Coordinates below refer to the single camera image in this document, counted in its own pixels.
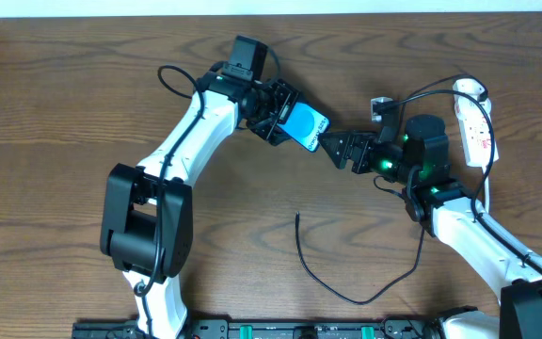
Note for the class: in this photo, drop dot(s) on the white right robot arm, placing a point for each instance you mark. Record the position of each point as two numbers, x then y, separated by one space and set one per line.
446 210

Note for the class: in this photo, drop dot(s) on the blue Galaxy smartphone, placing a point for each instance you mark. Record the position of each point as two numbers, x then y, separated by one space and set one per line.
304 125

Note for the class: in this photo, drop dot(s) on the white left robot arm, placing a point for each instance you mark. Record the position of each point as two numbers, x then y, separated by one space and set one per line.
147 226

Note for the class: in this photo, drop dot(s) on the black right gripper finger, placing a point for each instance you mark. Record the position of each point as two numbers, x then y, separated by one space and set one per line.
340 135
339 150

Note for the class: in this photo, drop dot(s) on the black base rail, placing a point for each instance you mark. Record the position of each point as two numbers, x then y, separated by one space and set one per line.
223 329

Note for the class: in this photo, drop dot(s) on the white power strip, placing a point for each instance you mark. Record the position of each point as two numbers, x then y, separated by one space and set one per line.
473 130

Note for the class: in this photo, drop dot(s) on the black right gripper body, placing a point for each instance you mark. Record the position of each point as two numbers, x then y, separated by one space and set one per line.
358 153

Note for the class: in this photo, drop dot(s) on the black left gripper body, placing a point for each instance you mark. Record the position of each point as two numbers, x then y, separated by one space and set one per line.
276 113

